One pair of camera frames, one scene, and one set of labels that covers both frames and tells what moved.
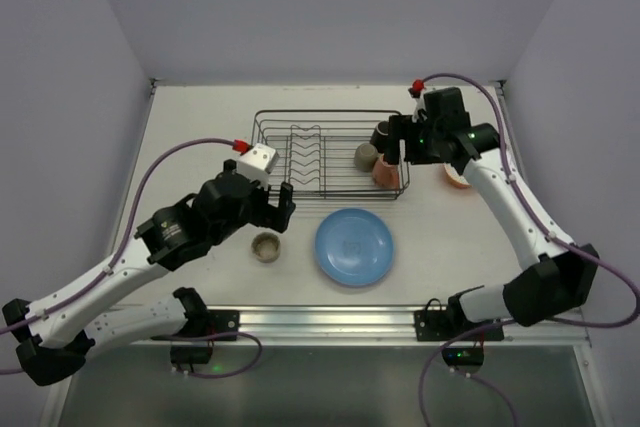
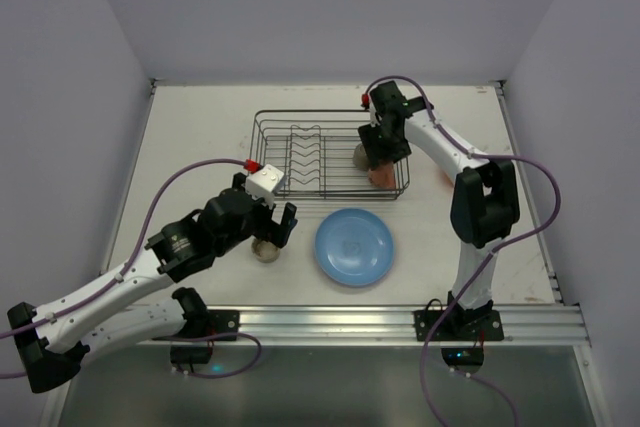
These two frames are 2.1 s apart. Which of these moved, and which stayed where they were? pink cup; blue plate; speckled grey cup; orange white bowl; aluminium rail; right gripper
Moved: orange white bowl; right gripper
Stayed: pink cup; blue plate; aluminium rail; speckled grey cup
